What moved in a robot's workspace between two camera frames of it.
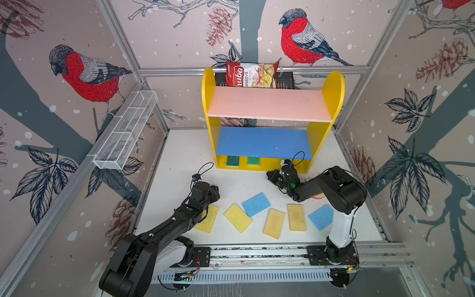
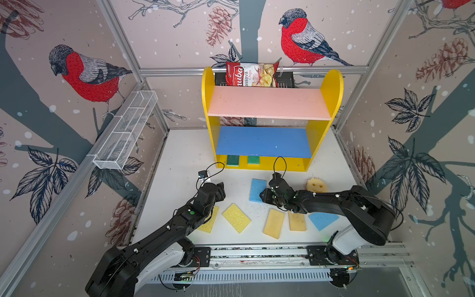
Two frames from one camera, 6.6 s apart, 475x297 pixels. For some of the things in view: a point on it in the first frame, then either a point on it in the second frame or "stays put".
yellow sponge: (237, 217) stays put
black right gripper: (274, 174) to (265, 195)
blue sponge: (256, 204) to (257, 186)
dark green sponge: (232, 161) stays put
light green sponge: (253, 161) stays put
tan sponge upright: (296, 216) stays put
